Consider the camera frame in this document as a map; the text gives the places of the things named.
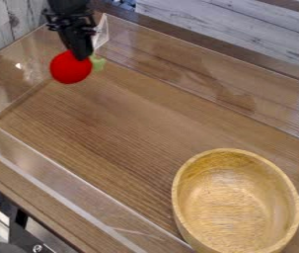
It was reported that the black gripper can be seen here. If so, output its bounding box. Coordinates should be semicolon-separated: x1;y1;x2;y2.
43;0;96;61

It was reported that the red plush strawberry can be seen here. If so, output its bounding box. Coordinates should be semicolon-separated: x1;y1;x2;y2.
50;50;107;85

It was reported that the wooden oval bowl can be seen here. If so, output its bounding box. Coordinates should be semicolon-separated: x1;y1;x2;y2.
171;148;299;253

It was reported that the clear acrylic corner bracket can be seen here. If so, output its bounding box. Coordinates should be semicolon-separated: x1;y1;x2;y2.
91;14;110;49

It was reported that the clear acrylic front wall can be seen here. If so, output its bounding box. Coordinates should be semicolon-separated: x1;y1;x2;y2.
0;128;192;253

